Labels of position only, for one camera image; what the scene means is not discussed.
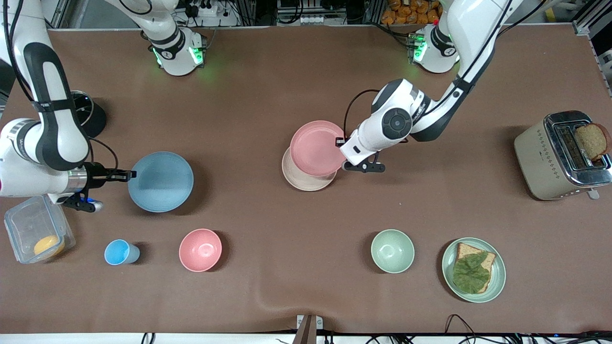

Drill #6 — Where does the pink plate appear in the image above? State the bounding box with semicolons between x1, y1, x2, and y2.
290;120;347;177

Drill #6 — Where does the blue plate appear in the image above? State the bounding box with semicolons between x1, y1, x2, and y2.
128;151;194;213

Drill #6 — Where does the beige plate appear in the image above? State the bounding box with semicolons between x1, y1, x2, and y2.
282;146;338;192

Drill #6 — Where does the brown table mat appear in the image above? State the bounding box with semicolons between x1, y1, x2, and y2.
0;25;612;335

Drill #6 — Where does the blue cup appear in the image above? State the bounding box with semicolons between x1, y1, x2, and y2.
104;239;141;266

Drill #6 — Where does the glass pot lid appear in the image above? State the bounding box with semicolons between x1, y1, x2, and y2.
71;90;94;128

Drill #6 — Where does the orange round food piece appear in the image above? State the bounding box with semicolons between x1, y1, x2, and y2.
33;235;66;258

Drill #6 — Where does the clear plastic container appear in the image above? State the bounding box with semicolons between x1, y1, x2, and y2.
4;194;76;264

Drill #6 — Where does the pink bowl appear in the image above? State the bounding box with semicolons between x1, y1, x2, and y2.
179;228;223;273

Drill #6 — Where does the green bowl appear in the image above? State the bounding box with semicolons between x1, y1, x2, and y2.
371;229;415;274

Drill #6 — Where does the orange snack pile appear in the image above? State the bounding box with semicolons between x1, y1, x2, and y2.
381;0;440;25

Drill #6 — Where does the brown bread slice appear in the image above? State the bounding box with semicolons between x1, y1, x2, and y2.
453;242;497;293

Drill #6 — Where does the green lettuce leaf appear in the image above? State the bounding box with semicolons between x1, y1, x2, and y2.
452;252;491;294

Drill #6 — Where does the beige chrome toaster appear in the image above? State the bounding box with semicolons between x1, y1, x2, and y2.
514;111;612;201

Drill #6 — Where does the green plate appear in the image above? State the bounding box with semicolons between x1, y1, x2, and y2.
441;237;506;303

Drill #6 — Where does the brown toast slice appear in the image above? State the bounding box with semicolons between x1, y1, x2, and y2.
574;123;612;162

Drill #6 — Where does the black saucepan blue handle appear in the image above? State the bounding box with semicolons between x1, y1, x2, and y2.
72;93;107;140

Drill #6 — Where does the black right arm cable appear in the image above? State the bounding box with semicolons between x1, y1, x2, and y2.
2;0;119;171

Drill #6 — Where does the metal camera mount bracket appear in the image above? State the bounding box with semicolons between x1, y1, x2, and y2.
293;314;324;344

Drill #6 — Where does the black looped floor cable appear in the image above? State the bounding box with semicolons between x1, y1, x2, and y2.
445;314;480;336

